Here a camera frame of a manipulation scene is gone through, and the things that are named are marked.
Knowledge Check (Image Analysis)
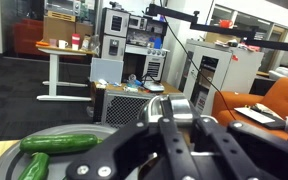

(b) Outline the red mug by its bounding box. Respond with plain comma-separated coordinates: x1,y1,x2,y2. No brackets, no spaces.
218,19,234,29

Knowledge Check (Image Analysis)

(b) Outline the cardboard box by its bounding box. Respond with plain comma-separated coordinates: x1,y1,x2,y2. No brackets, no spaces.
43,10,95,48

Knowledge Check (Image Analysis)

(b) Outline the large zucchini with stem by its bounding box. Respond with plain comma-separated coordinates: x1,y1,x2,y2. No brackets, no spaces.
19,133,101,155

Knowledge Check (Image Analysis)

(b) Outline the silver toaster oven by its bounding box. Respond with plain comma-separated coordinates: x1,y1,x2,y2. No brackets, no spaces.
43,0,82,16

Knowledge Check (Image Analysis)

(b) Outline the small steel jug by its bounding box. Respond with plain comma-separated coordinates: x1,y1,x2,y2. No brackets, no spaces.
140,94,218,128

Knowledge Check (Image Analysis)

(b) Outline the white storage cabinet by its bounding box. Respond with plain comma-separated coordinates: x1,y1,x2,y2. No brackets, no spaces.
178,39,265,116

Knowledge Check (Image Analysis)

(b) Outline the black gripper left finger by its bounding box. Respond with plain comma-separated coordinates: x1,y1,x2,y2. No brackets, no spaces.
66,96,202,180

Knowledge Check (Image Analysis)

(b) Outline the grey flat panel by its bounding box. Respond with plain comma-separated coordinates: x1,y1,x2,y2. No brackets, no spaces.
89,57,125,85

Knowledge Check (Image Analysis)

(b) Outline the orange couch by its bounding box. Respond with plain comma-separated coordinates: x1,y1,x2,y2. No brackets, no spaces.
211,77,288,141

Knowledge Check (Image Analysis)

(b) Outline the white mug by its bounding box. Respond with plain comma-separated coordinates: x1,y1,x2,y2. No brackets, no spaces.
57,39,69,50

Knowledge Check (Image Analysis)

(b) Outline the red and white cup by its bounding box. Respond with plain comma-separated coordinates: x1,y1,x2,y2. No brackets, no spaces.
71,33,82,51

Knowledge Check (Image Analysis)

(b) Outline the metal mesh cabinet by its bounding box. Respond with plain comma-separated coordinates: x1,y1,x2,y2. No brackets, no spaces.
100,89,162,129

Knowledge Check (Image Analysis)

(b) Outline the white toy kitchen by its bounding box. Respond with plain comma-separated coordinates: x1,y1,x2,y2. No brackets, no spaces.
99,7,170,83

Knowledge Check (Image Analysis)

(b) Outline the round grey tray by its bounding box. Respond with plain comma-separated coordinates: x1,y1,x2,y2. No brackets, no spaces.
0,123,142,180

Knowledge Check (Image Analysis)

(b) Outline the medium green cucumber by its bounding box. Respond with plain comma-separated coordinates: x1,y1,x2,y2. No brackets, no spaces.
17,152,51,180

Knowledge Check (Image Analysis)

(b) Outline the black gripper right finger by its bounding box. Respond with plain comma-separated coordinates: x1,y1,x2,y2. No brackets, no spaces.
194,116,288,180

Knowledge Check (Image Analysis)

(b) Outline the black overhead boom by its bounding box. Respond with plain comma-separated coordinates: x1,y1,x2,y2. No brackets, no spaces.
145,3,288,54

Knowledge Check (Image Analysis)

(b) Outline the white standing desk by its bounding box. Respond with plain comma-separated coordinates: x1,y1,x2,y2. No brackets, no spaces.
36,44,95,103

